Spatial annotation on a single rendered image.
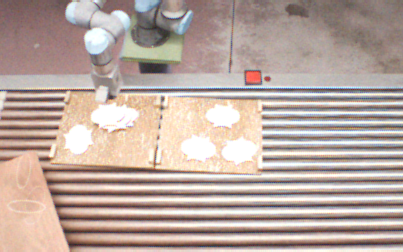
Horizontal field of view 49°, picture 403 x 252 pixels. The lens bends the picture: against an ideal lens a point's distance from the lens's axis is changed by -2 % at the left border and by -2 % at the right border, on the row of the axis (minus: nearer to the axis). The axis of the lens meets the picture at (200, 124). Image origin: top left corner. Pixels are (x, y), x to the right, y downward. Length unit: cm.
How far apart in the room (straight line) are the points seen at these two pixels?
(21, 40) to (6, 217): 226
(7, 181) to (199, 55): 199
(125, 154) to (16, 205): 44
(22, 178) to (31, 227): 20
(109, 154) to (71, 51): 182
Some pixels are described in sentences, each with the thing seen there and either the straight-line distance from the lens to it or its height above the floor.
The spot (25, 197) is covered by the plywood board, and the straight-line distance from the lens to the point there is 167.
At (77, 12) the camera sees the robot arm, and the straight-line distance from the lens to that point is 161.
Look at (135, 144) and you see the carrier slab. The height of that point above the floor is 94.
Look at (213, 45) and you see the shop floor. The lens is 340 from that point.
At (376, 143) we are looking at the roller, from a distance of 193.
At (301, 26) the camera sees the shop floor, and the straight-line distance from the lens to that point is 363.
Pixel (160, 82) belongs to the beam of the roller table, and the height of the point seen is 92.
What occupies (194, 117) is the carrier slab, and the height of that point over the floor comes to 94.
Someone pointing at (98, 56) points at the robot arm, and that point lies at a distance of 150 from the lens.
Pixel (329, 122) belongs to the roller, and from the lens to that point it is 192.
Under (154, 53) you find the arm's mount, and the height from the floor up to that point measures 90.
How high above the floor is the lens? 245
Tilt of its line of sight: 56 degrees down
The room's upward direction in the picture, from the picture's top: 1 degrees counter-clockwise
